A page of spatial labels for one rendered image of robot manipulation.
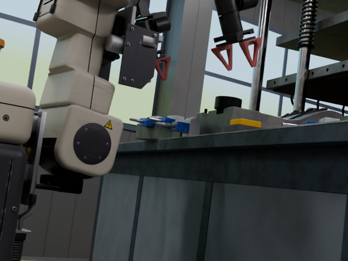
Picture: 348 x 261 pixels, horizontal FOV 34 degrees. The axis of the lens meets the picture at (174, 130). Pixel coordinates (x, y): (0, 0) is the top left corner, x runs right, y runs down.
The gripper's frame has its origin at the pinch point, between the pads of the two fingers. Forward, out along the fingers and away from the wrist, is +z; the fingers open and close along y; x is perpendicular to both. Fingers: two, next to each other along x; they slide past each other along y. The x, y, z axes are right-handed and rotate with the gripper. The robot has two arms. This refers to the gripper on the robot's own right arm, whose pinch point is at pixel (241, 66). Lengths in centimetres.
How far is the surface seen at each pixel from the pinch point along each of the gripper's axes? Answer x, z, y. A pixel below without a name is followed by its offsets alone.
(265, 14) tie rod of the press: -125, -10, 110
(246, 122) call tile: 11.6, 12.9, -10.0
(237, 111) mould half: 1.8, 12.4, 3.9
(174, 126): 10.9, 13.5, 23.3
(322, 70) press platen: -101, 21, 59
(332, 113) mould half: -28.1, 22.1, -3.7
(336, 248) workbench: 30, 33, -48
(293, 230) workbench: 26, 33, -34
